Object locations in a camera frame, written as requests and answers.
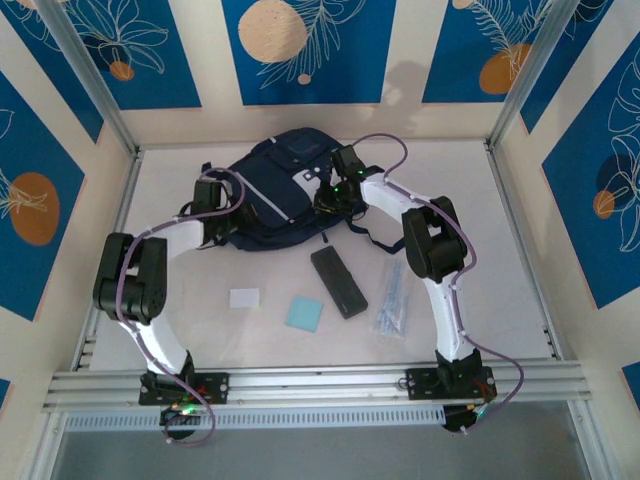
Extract aluminium frame post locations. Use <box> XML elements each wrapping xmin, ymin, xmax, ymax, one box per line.
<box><xmin>487</xmin><ymin>0</ymin><xmax>590</xmax><ymax>151</ymax></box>
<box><xmin>37</xmin><ymin>0</ymin><xmax>140</xmax><ymax>156</ymax></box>

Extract white card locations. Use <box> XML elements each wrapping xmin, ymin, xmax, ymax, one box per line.
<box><xmin>228</xmin><ymin>288</ymin><xmax>262</xmax><ymax>309</ymax></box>

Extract aluminium frame cross rail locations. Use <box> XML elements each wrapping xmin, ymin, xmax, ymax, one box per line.
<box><xmin>42</xmin><ymin>359</ymin><xmax>594</xmax><ymax>414</ymax></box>

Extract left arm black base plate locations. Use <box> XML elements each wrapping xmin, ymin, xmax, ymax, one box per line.
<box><xmin>138</xmin><ymin>370</ymin><xmax>231</xmax><ymax>406</ymax></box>

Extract black pencil case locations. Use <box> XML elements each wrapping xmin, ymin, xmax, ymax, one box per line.
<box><xmin>310</xmin><ymin>244</ymin><xmax>370</xmax><ymax>319</ymax></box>

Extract clear plastic bag of pens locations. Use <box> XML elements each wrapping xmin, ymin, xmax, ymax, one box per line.
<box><xmin>370</xmin><ymin>257</ymin><xmax>412</xmax><ymax>342</ymax></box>

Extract grey slotted cable duct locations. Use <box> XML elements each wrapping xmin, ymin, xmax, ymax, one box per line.
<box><xmin>64</xmin><ymin>404</ymin><xmax>446</xmax><ymax>432</ymax></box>

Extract navy blue backpack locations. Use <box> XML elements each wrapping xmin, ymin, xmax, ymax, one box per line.
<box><xmin>182</xmin><ymin>127</ymin><xmax>406</xmax><ymax>254</ymax></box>

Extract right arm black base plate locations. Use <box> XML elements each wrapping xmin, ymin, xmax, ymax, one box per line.
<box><xmin>405</xmin><ymin>367</ymin><xmax>497</xmax><ymax>401</ymax></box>

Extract aluminium table side rail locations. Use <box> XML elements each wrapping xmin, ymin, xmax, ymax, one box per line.
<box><xmin>483</xmin><ymin>142</ymin><xmax>565</xmax><ymax>361</ymax></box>
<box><xmin>72</xmin><ymin>149</ymin><xmax>145</xmax><ymax>371</ymax></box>

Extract light blue sticky note pad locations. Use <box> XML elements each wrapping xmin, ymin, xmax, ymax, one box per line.
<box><xmin>284</xmin><ymin>295</ymin><xmax>325</xmax><ymax>334</ymax></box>

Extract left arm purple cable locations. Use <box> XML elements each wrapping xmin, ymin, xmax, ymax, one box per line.
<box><xmin>114</xmin><ymin>167</ymin><xmax>247</xmax><ymax>449</ymax></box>

